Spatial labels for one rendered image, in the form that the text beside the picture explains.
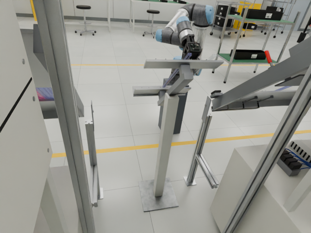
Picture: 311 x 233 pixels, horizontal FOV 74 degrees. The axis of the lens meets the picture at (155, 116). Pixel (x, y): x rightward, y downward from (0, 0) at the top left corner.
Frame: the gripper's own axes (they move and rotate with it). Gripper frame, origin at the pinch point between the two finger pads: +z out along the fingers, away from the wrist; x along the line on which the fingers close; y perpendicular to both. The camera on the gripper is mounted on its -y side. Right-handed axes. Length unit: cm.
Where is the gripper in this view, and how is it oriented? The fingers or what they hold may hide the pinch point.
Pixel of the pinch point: (194, 73)
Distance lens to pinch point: 107.8
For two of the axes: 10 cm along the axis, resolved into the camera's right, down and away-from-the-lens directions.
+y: 1.8, -4.2, -8.9
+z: 1.4, 9.1, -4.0
